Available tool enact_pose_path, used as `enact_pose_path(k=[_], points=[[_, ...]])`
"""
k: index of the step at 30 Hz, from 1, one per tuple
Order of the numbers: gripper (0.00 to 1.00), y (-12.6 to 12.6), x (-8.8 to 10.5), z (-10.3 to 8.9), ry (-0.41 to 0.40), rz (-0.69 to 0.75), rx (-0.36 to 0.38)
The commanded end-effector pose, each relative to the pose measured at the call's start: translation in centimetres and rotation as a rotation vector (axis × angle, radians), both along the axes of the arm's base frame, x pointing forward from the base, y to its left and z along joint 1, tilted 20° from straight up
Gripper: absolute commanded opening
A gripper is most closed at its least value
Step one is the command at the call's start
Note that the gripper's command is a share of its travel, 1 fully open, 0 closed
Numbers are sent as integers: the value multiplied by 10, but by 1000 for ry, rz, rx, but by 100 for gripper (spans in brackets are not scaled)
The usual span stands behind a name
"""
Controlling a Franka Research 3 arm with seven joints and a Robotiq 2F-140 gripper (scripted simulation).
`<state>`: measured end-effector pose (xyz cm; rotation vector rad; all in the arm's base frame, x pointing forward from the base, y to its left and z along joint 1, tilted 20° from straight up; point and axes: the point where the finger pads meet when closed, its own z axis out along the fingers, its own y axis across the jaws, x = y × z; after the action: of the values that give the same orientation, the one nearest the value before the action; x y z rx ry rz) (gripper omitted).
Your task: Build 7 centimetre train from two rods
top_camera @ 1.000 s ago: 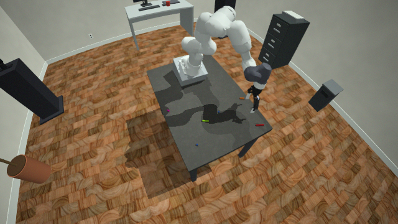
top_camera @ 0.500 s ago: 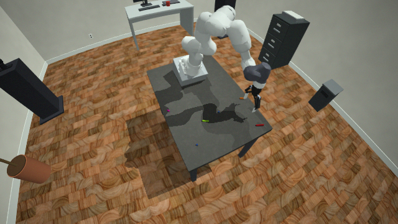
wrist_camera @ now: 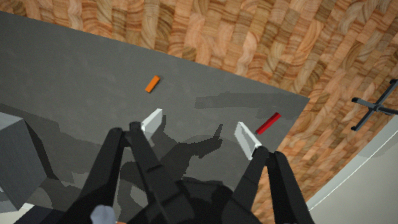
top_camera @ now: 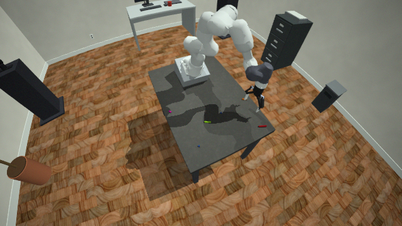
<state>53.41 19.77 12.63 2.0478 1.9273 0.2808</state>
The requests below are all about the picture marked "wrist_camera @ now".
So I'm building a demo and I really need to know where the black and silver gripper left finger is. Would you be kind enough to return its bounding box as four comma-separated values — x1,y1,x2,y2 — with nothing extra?
56,109,195,224

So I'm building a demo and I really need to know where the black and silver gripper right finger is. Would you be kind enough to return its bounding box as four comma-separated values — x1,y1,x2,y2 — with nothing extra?
218,122,315,224

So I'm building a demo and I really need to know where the orange rod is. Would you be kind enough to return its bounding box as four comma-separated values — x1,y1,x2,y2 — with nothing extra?
145,75,161,92

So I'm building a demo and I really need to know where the red rod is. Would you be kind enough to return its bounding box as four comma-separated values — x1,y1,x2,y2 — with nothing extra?
256,112,281,134

